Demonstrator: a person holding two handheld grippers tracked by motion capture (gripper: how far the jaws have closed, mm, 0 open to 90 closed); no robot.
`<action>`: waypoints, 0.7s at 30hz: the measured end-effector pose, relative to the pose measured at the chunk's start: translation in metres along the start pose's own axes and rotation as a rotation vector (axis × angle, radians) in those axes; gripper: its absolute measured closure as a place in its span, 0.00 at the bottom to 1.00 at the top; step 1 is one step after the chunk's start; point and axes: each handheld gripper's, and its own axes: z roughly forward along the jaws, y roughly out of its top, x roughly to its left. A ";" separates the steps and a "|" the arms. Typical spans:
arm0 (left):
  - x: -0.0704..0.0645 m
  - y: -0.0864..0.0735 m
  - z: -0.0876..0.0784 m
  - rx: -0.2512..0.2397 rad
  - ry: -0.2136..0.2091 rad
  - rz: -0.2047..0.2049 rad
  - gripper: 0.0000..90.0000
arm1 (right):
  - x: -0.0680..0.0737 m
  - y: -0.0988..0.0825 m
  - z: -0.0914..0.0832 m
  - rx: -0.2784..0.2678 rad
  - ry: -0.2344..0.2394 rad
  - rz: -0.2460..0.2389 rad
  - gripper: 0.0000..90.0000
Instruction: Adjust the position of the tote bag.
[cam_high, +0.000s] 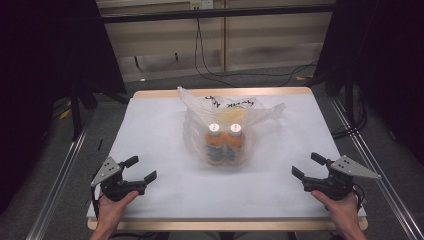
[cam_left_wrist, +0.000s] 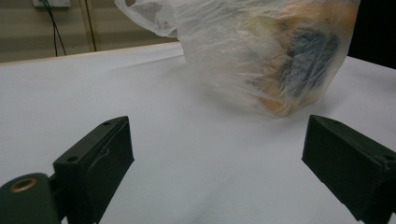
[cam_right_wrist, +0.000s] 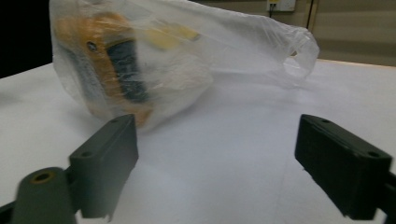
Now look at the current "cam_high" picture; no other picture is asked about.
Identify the black metal stand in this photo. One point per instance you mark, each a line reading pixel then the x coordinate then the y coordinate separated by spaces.
pixel 76 113
pixel 349 100

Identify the white table mat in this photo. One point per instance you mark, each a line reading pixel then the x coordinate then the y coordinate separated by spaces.
pixel 160 133

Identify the black curtain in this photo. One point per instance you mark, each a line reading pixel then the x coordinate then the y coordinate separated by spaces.
pixel 40 66
pixel 383 60

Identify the orange bottle with white cap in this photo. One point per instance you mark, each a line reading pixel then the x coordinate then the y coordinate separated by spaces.
pixel 215 146
pixel 235 145

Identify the metal floor rail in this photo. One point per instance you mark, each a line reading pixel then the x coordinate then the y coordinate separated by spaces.
pixel 383 186
pixel 56 186

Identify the white wall socket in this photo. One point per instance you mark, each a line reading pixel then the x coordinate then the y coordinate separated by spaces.
pixel 201 4

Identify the yellow packet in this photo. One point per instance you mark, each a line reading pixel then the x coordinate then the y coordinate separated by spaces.
pixel 231 116

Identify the person's right hand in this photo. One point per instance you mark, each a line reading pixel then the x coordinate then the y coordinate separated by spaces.
pixel 340 208

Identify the person's left hand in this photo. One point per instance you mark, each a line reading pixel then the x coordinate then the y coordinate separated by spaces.
pixel 111 208

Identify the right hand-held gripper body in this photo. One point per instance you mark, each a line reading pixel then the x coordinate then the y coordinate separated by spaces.
pixel 336 186

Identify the clear plastic bag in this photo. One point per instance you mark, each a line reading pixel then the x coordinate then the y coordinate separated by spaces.
pixel 200 133

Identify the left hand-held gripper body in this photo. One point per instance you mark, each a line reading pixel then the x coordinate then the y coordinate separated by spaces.
pixel 115 190

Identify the black horizontal bar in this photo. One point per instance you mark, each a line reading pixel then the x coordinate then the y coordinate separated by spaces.
pixel 216 13

